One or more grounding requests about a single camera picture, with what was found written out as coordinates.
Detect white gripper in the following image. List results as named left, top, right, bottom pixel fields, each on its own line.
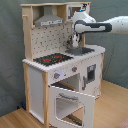
left=67, top=32, right=81, bottom=49

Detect white oven door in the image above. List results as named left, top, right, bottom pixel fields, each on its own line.
left=49, top=86, right=95, bottom=128

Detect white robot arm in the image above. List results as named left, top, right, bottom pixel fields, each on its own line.
left=67, top=10, right=128, bottom=49

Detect wooden toy kitchen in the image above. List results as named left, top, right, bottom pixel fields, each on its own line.
left=22, top=2, right=105, bottom=128

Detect grey sink basin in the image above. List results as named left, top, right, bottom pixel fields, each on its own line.
left=66, top=47, right=94, bottom=56

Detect right red stove knob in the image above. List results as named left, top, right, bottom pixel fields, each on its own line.
left=71, top=65, right=79, bottom=73

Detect grey dishwasher panel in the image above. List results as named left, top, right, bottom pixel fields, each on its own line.
left=87, top=64, right=96, bottom=83

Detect black stovetop red burners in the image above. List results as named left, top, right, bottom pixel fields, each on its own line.
left=34, top=53, right=71, bottom=66

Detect toy microwave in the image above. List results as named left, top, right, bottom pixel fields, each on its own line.
left=66, top=2, right=90, bottom=21

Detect grey range hood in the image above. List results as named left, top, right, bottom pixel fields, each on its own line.
left=35, top=6, right=64, bottom=27

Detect grey cabinet door handle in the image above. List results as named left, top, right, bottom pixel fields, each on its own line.
left=82, top=76, right=87, bottom=90

